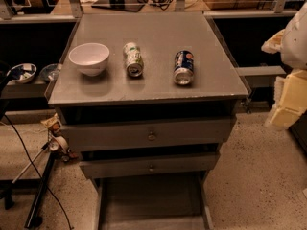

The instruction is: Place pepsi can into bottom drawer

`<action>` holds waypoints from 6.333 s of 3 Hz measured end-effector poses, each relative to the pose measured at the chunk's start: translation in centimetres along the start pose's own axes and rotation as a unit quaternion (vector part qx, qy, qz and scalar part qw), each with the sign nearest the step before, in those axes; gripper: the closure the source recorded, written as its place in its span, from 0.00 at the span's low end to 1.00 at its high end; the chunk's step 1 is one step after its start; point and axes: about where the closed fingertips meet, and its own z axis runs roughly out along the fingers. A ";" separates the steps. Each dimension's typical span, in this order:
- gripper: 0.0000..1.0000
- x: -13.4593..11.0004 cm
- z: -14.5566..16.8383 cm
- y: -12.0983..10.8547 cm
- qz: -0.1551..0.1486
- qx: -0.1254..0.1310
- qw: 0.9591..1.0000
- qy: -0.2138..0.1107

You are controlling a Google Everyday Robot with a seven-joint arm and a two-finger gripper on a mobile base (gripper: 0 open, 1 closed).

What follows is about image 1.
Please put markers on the grey middle drawer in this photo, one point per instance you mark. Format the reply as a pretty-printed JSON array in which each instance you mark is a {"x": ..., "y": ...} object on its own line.
[{"x": 150, "y": 165}]

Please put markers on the crumpled snack bag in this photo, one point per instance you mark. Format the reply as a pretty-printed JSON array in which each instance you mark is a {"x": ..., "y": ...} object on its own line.
[{"x": 52, "y": 124}]

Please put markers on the roll of tape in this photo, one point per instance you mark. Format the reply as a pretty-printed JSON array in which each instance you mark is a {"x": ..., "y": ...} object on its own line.
[{"x": 58, "y": 144}]

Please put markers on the grey top drawer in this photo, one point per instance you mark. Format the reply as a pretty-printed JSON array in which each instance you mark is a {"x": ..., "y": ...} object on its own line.
[{"x": 146, "y": 134}]

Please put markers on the white ceramic bowl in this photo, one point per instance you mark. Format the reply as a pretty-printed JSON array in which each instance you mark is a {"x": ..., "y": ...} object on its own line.
[{"x": 90, "y": 59}]

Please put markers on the green white soda can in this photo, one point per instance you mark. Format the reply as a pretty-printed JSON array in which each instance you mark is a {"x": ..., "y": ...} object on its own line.
[{"x": 133, "y": 59}]

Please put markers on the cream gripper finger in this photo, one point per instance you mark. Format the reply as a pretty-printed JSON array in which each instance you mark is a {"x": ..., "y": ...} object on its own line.
[
  {"x": 273, "y": 44},
  {"x": 290, "y": 100}
]

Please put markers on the open grey bottom drawer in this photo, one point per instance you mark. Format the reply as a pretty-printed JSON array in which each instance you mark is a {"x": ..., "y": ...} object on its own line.
[{"x": 169, "y": 201}]

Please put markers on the white bowl with items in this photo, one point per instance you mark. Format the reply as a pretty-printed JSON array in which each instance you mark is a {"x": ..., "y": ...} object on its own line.
[{"x": 22, "y": 73}]

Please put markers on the black stand leg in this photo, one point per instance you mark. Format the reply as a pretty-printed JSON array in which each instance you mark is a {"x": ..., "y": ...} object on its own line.
[{"x": 34, "y": 219}]

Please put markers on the grey drawer cabinet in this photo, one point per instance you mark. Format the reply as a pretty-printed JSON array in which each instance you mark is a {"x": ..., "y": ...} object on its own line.
[{"x": 114, "y": 96}]

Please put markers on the grey side shelf beam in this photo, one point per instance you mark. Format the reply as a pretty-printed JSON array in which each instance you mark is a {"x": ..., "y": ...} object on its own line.
[{"x": 261, "y": 76}]

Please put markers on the black monitor stand base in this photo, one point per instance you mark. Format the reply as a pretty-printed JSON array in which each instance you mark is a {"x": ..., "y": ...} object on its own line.
[{"x": 119, "y": 5}]

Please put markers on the blue pepsi can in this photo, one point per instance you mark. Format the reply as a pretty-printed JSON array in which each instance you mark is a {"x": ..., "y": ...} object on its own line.
[{"x": 184, "y": 68}]

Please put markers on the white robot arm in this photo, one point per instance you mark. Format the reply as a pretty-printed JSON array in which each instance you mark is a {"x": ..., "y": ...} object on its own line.
[{"x": 293, "y": 50}]

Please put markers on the dark glass bowl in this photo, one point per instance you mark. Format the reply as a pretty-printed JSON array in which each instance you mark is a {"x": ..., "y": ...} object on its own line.
[{"x": 50, "y": 72}]

